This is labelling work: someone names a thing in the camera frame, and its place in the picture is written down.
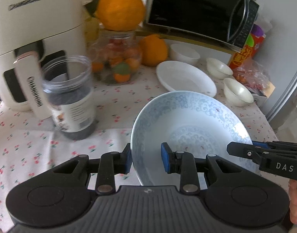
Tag glass jar of tangerines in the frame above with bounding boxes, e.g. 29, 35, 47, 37
87, 30, 142, 84

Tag large orange on table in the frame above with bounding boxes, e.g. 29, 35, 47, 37
139, 34, 169, 67

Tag white bowl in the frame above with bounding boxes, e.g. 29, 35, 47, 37
169, 44, 200, 66

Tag bag of small oranges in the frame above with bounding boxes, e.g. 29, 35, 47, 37
233, 58, 270, 91

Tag black white cardboard box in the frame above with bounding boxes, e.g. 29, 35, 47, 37
250, 82, 276, 108

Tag cream bowl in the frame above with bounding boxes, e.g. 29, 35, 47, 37
206, 57, 233, 79
223, 78, 254, 107

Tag white deep plate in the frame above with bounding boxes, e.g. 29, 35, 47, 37
156, 61, 217, 98

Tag white gold trimmed cabinet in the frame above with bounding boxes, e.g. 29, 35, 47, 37
135, 29, 235, 64

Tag red gift box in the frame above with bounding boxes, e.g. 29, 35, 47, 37
229, 34, 266, 70

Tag large orange on jar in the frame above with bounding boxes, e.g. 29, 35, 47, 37
85, 0, 145, 32

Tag person's right hand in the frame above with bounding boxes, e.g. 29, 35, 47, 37
289, 179, 297, 225

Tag black microwave oven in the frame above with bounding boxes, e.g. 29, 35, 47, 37
145, 0, 259, 50

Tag purple green plush toy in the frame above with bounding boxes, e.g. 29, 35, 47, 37
245, 24, 266, 50

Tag large blue patterned plate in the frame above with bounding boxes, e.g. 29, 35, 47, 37
131, 91, 258, 186

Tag cherry print tablecloth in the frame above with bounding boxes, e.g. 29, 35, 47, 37
0, 58, 278, 226

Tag clear jar dark contents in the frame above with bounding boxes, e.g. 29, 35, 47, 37
42, 55, 97, 140

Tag cream air fryer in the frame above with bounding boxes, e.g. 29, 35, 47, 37
0, 0, 86, 119

